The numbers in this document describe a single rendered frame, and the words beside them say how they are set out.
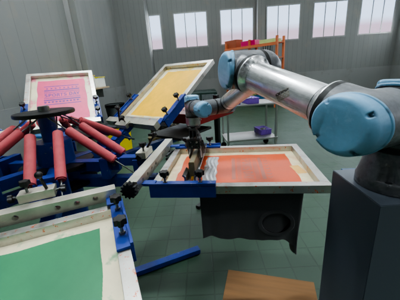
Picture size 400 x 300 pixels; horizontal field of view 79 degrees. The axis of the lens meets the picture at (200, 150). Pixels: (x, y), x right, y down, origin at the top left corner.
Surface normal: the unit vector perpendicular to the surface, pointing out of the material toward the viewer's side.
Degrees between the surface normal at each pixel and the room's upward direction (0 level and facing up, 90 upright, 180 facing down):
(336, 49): 90
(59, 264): 0
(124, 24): 90
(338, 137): 92
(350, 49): 90
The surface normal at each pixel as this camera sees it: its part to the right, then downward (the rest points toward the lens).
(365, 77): 0.00, 0.31
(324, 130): -0.85, 0.26
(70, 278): -0.07, -0.95
